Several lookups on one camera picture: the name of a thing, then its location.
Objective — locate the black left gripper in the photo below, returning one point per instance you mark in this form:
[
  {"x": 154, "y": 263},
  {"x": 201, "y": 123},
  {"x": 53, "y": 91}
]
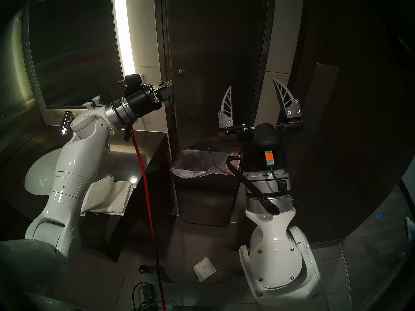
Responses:
[{"x": 142, "y": 99}]

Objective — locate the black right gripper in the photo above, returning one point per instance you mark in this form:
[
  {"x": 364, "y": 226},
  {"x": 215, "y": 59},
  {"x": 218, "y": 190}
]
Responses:
[{"x": 253, "y": 158}]

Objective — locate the stainless steel dispenser door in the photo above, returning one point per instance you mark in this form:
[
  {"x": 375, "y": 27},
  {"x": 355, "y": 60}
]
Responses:
[{"x": 220, "y": 54}]

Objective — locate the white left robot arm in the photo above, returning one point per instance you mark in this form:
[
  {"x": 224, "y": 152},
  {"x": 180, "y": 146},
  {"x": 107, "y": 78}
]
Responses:
[{"x": 74, "y": 171}]

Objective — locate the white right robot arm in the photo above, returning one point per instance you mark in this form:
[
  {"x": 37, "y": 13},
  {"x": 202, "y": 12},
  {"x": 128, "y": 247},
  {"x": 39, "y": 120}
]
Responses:
[{"x": 278, "y": 258}]

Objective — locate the plain white paper towel stack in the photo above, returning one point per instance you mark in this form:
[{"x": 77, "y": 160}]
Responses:
[{"x": 124, "y": 198}]

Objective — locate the printed paper towel pack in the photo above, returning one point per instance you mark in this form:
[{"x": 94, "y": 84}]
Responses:
[{"x": 100, "y": 192}]

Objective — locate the crumpled paper towel sheet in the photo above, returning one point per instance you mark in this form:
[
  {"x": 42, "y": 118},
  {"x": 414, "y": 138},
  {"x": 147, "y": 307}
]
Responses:
[{"x": 205, "y": 270}]

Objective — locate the bright vertical light strip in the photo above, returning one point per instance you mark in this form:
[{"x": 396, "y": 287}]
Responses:
[{"x": 124, "y": 28}]

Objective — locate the clear pink-edged bin liner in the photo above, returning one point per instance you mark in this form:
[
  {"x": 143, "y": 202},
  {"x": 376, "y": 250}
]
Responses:
[{"x": 201, "y": 164}]

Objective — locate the chrome faucet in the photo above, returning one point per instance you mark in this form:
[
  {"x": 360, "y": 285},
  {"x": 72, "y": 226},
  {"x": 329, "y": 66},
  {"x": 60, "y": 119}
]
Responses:
[{"x": 65, "y": 122}]

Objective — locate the dark wooden door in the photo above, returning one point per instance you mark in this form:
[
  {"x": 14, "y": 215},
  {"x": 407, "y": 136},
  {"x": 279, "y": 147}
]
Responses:
[{"x": 363, "y": 103}]

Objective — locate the stainless steel waste bin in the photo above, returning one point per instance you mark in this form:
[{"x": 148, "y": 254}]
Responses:
[{"x": 204, "y": 200}]

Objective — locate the dark vanity cabinet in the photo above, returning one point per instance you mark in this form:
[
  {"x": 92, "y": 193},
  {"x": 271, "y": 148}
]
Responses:
[{"x": 133, "y": 223}]

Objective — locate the white sink basin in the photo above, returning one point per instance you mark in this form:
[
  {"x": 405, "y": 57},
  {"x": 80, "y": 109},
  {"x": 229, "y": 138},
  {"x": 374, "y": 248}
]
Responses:
[{"x": 39, "y": 177}]

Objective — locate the black knob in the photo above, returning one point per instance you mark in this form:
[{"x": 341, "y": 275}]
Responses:
[{"x": 144, "y": 269}]

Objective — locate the black power adapter box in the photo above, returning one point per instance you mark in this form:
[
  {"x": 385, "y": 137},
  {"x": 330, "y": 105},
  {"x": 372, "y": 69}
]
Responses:
[{"x": 149, "y": 294}]

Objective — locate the grey robot torso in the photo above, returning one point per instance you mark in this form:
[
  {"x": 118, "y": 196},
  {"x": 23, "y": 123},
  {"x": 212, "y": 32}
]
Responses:
[{"x": 26, "y": 274}]

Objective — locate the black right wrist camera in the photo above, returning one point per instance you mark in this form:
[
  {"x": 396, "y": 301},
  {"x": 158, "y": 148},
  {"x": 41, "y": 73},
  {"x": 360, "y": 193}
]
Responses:
[{"x": 266, "y": 133}]

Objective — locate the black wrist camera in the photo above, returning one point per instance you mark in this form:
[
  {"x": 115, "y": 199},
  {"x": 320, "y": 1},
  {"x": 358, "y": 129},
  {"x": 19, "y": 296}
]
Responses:
[
  {"x": 266, "y": 133},
  {"x": 132, "y": 80}
]

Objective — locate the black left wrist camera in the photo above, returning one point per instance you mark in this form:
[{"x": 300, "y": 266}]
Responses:
[{"x": 132, "y": 80}]

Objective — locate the stainless steel wall panel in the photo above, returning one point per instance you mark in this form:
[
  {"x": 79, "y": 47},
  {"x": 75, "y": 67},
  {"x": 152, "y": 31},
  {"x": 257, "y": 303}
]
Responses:
[{"x": 158, "y": 38}]

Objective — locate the wall mirror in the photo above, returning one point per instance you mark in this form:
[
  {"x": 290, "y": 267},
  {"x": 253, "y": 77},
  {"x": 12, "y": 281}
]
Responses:
[{"x": 74, "y": 44}]

